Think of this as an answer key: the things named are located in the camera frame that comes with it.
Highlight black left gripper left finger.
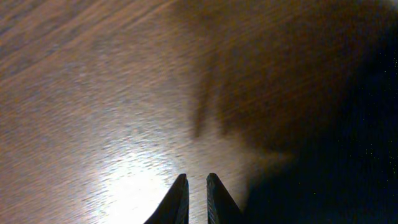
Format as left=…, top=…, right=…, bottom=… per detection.
left=144, top=174, right=189, bottom=224

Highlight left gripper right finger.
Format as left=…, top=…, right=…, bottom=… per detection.
left=206, top=173, right=243, bottom=224

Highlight black trousers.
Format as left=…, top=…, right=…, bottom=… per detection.
left=243, top=27, right=397, bottom=224

